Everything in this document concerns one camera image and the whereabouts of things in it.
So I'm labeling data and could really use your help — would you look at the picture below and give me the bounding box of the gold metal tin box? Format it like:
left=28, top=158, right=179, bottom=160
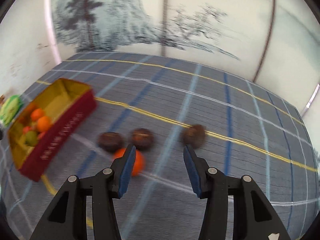
left=8, top=78, right=97, bottom=181

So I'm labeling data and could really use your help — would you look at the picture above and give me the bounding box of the landscape painting screen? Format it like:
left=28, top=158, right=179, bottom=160
left=44, top=0, right=319, bottom=114

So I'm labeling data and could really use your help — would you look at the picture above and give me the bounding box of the large orange mandarin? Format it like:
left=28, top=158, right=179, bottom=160
left=30, top=108, right=45, bottom=122

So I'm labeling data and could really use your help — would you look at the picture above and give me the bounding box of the green tomato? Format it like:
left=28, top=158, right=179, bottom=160
left=25, top=131, right=38, bottom=147

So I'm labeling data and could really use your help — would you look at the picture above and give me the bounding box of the grey plaid tablecloth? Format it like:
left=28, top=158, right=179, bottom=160
left=1, top=53, right=319, bottom=239

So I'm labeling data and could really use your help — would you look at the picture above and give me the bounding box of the small orange mandarin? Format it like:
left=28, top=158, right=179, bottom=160
left=113, top=148, right=145, bottom=177

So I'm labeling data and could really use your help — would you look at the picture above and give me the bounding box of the small red tomato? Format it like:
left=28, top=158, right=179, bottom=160
left=37, top=132, right=45, bottom=140

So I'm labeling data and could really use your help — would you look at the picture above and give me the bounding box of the green tissue pack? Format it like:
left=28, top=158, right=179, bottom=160
left=0, top=95, right=23, bottom=127

